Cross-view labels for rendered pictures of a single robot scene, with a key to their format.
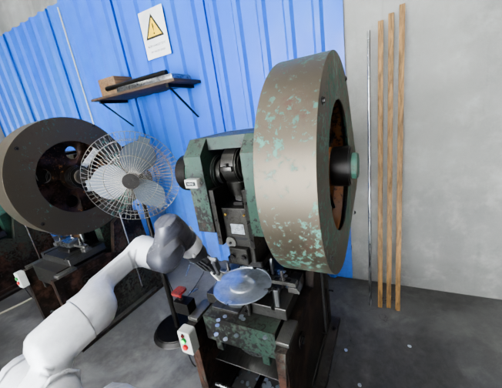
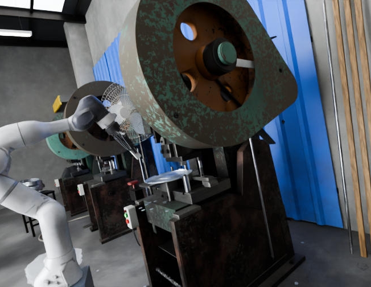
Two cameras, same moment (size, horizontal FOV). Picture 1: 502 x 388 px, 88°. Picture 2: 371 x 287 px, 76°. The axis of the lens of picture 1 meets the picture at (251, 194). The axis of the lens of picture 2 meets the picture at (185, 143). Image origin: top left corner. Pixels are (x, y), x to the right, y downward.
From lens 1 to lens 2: 0.85 m
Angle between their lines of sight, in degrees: 30
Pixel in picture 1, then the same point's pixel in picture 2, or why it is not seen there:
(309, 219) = (138, 72)
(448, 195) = not seen: outside the picture
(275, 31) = not seen: outside the picture
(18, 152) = (75, 100)
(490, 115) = not seen: outside the picture
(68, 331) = (7, 130)
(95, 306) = (25, 124)
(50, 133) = (94, 90)
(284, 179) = (126, 49)
